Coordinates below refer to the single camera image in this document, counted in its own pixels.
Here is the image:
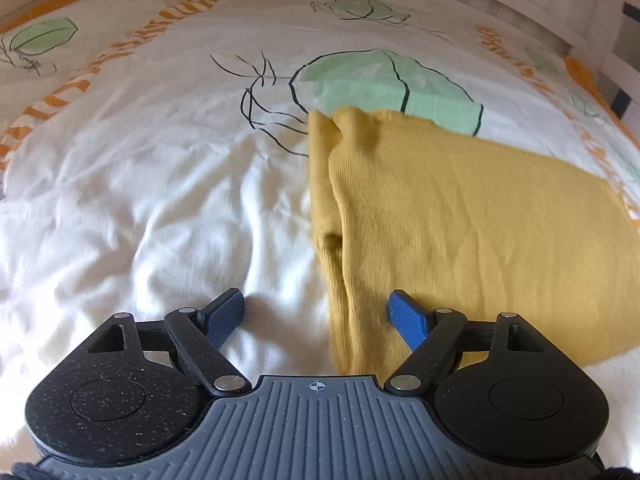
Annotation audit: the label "mustard yellow knit sweater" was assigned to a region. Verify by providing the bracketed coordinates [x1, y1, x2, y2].
[309, 107, 639, 379]

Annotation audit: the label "white patterned duvet cover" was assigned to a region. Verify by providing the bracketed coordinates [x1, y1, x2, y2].
[1, 0, 639, 468]

